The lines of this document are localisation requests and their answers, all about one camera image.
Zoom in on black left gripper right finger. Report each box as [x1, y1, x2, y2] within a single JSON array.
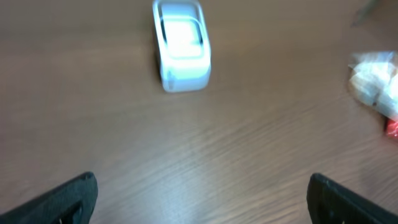
[[307, 173, 397, 224]]

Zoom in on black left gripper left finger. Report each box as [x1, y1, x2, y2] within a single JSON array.
[[1, 172, 98, 224]]

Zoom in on white brown cookie bag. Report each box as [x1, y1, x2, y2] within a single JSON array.
[[348, 51, 397, 121]]

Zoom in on orange pasta packet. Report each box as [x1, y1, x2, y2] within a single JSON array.
[[384, 119, 398, 139]]

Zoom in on white barcode scanner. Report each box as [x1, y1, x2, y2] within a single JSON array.
[[152, 0, 211, 93]]

